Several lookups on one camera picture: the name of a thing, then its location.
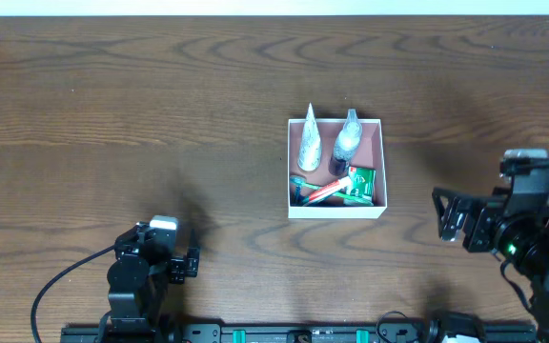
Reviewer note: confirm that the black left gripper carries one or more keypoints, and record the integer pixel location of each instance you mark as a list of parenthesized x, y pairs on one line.
[(179, 269)]

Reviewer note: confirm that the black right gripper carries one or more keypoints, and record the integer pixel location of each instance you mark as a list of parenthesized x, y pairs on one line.
[(475, 221)]

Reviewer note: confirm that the green Dettol soap box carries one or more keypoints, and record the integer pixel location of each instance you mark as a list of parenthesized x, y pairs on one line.
[(363, 187)]

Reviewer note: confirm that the teal toothpaste tube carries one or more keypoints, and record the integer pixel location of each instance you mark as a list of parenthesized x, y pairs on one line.
[(328, 190)]

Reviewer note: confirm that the clear bottle with blue liquid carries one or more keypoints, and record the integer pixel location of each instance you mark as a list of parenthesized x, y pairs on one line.
[(346, 144)]

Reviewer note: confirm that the green and white toothbrush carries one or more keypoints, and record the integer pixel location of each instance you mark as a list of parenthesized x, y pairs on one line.
[(337, 197)]

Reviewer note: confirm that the white tube with gold cap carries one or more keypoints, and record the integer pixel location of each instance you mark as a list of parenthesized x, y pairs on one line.
[(310, 149)]

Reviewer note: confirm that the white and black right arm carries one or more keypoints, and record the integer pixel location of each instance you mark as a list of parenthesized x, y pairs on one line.
[(515, 225)]

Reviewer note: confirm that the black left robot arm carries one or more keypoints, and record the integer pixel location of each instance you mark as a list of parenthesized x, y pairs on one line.
[(146, 264)]

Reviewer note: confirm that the white box with pink interior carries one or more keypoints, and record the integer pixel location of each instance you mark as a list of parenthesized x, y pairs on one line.
[(369, 155)]

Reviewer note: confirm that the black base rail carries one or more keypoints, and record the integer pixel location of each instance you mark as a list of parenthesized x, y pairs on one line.
[(387, 332)]

